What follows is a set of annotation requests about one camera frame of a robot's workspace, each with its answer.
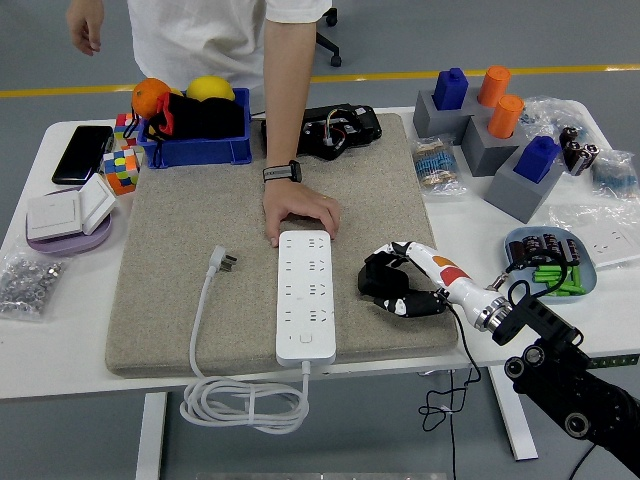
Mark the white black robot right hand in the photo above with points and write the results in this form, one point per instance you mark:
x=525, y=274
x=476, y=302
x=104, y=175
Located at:
x=450, y=280

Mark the person's right hand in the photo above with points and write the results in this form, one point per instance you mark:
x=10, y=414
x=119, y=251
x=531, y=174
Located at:
x=85, y=25

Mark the person's left hand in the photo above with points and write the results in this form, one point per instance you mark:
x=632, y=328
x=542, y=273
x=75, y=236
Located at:
x=300, y=200

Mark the black plug adapter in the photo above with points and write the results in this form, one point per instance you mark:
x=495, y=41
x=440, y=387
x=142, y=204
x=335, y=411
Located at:
x=385, y=280

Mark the white power strip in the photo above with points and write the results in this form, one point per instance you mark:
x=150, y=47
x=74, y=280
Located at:
x=305, y=300

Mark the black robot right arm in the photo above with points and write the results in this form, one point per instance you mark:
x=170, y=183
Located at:
x=550, y=325

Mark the person's left forearm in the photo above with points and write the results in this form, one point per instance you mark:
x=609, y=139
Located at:
x=287, y=100

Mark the black wrist watch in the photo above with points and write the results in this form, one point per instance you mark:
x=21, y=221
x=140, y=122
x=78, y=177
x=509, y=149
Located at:
x=282, y=171

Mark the black capacitor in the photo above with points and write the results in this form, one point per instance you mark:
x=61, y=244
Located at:
x=572, y=251
x=516, y=252
x=532, y=246
x=552, y=244

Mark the orange fruit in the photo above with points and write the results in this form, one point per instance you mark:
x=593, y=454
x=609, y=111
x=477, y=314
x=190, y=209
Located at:
x=147, y=95

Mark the green battery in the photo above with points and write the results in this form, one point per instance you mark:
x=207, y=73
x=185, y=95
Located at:
x=577, y=280
x=567, y=291
x=545, y=277
x=547, y=270

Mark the grey-brown mat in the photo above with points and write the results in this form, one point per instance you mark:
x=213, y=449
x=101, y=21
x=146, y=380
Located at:
x=200, y=225

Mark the grey block holder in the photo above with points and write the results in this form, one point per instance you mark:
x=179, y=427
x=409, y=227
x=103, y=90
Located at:
x=480, y=150
x=425, y=120
x=510, y=192

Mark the small colourful puzzle cube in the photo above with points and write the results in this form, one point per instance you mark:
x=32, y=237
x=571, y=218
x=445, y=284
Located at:
x=122, y=125

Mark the blue plastic bin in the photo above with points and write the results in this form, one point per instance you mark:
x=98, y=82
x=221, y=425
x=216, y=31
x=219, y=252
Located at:
x=200, y=150

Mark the bag of tan blue resistors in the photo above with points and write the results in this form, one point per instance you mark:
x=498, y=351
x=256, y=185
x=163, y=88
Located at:
x=435, y=165

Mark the black smartphone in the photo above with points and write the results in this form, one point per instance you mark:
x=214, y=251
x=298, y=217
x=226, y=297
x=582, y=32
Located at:
x=82, y=155

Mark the clear plastic bag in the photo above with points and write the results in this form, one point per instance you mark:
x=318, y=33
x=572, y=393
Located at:
x=565, y=215

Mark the light blue tray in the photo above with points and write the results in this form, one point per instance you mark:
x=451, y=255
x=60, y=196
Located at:
x=590, y=280

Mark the yellow lemon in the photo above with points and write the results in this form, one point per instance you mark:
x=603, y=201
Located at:
x=210, y=89

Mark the blue square peg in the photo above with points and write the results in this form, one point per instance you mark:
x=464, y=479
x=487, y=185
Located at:
x=450, y=90
x=535, y=160

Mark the large colourful puzzle cube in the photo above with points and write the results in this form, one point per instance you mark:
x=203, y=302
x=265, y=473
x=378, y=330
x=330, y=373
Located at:
x=120, y=170

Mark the white table leg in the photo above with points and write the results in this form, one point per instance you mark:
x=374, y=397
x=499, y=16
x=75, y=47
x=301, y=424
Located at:
x=515, y=425
x=150, y=440

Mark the black office chair base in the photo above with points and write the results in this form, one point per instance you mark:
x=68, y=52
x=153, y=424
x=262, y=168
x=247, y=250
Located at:
x=327, y=42

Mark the orange cylinder peg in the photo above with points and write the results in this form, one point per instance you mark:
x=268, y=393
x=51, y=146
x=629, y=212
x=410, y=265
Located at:
x=505, y=117
x=494, y=85

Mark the bag of black capacitors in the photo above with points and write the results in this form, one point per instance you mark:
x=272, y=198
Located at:
x=580, y=152

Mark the black table control panel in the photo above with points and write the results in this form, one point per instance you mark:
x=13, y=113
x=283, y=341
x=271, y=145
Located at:
x=615, y=361

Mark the clear bag of small parts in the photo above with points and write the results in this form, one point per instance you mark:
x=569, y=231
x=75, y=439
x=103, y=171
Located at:
x=545, y=115

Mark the purple round plate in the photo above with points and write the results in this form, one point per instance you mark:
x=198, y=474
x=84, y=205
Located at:
x=65, y=246

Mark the bag of metal nuts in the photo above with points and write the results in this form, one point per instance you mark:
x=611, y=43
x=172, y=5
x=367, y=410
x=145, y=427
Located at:
x=25, y=282

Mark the white wall socket panel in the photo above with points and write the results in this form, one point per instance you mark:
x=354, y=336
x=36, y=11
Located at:
x=615, y=247

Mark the white tilted wall switch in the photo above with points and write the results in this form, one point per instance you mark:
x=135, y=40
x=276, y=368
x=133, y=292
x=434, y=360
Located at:
x=97, y=202

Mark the white flat wall switch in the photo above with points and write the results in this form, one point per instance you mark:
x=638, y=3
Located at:
x=52, y=215

